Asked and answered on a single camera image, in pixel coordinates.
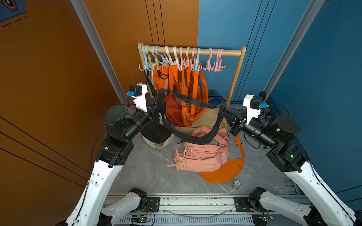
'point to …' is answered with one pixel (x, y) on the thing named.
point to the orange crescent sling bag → (228, 171)
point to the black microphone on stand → (262, 94)
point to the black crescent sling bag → (152, 130)
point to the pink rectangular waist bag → (209, 157)
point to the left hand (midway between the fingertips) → (163, 95)
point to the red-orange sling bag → (173, 108)
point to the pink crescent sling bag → (220, 136)
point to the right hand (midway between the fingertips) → (223, 108)
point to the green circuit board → (142, 220)
